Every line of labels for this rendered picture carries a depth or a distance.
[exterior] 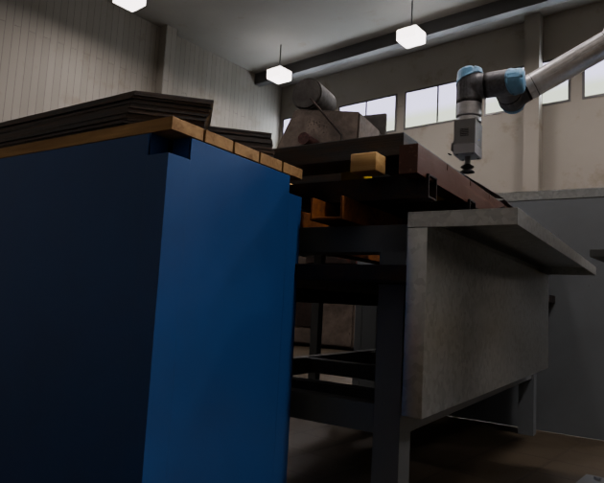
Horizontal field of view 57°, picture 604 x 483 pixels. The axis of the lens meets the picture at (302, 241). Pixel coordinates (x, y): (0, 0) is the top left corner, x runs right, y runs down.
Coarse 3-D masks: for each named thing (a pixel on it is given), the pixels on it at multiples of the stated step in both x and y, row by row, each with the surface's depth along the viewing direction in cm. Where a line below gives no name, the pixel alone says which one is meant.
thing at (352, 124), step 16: (304, 80) 663; (304, 96) 661; (320, 96) 653; (304, 112) 651; (320, 112) 642; (336, 112) 633; (352, 112) 626; (288, 128) 658; (304, 128) 648; (320, 128) 639; (336, 128) 618; (352, 128) 621; (368, 128) 647; (384, 128) 711; (288, 144) 656; (304, 144) 614; (304, 304) 620; (336, 304) 605; (304, 320) 618; (336, 320) 603; (352, 320) 597; (304, 336) 617; (336, 336) 601; (352, 336) 595
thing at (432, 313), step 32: (416, 256) 105; (448, 256) 114; (480, 256) 134; (416, 288) 104; (448, 288) 114; (480, 288) 134; (512, 288) 161; (544, 288) 204; (416, 320) 103; (448, 320) 113; (480, 320) 133; (512, 320) 161; (544, 320) 203; (416, 352) 103; (448, 352) 113; (480, 352) 133; (512, 352) 160; (544, 352) 202; (416, 384) 102; (448, 384) 113; (480, 384) 133; (416, 416) 101
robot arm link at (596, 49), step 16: (576, 48) 164; (592, 48) 161; (560, 64) 165; (576, 64) 164; (592, 64) 164; (528, 80) 169; (544, 80) 167; (560, 80) 167; (528, 96) 170; (512, 112) 177
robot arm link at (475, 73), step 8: (464, 72) 166; (472, 72) 165; (480, 72) 166; (456, 80) 169; (464, 80) 165; (472, 80) 164; (480, 80) 163; (456, 88) 168; (464, 88) 165; (472, 88) 164; (480, 88) 163; (456, 96) 168; (464, 96) 165; (472, 96) 164; (480, 96) 165
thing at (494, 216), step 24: (408, 216) 106; (432, 216) 104; (456, 216) 101; (480, 216) 99; (504, 216) 97; (528, 216) 103; (480, 240) 141; (504, 240) 139; (528, 240) 136; (552, 240) 125; (528, 264) 200; (552, 264) 201; (576, 264) 196
